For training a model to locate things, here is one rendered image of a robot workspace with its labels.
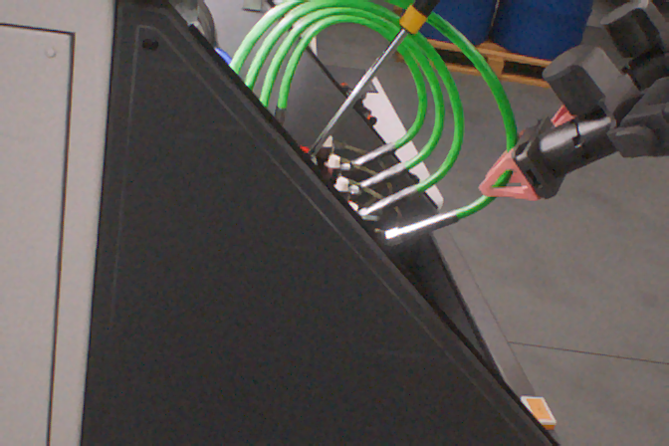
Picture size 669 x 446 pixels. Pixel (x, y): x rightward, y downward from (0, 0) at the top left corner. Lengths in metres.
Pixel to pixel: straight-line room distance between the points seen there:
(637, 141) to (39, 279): 0.62
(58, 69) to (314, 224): 0.27
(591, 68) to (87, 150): 0.54
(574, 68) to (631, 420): 2.14
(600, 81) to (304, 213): 0.38
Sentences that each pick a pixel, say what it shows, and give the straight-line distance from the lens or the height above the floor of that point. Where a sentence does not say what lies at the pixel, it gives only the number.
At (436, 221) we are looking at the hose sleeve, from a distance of 1.23.
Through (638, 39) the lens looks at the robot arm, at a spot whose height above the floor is 1.38.
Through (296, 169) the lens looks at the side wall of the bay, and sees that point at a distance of 0.87.
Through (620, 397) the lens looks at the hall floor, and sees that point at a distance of 3.21.
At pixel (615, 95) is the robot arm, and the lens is 1.10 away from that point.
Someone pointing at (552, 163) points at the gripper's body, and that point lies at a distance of 1.15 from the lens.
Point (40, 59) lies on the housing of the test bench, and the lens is 0.84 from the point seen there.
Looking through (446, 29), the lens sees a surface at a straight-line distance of 1.15.
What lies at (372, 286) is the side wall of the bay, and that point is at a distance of 0.95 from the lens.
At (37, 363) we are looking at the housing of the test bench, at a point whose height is 1.08.
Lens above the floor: 1.67
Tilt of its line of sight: 26 degrees down
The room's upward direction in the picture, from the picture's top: 12 degrees clockwise
